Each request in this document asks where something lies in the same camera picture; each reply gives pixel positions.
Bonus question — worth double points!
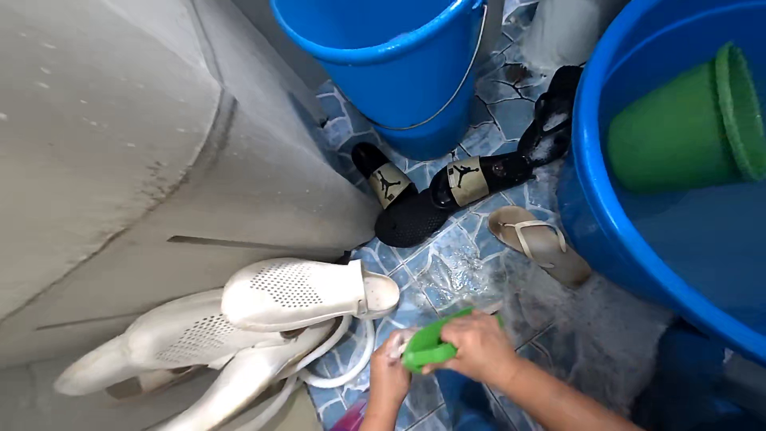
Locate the person's right forearm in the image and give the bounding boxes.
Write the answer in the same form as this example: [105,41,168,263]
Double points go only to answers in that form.
[498,354,646,431]

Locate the beige flip-flop with white straps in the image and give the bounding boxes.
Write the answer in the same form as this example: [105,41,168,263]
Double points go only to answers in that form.
[488,206,593,291]

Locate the person's right hand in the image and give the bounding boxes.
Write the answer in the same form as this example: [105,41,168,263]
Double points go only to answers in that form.
[421,309,523,388]

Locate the person's legs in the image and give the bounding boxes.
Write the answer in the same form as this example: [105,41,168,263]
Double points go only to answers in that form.
[435,316,766,431]

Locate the person's left forearm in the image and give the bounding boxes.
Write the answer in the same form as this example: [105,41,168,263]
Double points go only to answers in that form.
[359,392,410,431]

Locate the green plastic scrub brush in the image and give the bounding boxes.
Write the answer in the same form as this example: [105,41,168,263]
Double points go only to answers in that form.
[401,307,505,374]

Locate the white hose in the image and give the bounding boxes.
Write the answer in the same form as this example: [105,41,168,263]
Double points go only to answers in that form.
[233,315,377,431]

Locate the blue bucket with wire handle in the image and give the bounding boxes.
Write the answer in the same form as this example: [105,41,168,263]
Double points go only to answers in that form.
[270,0,489,162]

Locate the black flip-flop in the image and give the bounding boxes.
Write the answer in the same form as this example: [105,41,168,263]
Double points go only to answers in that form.
[517,65,584,168]

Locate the person's left hand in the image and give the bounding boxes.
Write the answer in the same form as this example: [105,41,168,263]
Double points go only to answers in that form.
[370,327,420,409]

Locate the grey cylindrical pedestal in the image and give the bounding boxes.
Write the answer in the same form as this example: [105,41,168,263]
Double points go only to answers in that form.
[519,0,632,74]

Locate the green plastic pail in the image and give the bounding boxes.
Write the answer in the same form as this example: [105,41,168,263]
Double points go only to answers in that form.
[607,41,766,195]

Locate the black slide with beige strap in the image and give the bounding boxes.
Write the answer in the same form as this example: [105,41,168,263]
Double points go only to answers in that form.
[375,151,536,249]
[351,142,419,210]

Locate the white clog with smooth side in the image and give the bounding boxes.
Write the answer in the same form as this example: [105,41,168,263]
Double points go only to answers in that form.
[152,316,349,431]

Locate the white perforated clog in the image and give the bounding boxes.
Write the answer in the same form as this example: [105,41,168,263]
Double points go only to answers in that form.
[221,257,401,334]
[54,287,287,401]

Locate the pink plastic object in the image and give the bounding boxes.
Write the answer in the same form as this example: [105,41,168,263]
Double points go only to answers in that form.
[330,397,368,431]

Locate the large blue round tub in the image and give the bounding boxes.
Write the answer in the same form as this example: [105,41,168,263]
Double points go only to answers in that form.
[557,0,766,367]

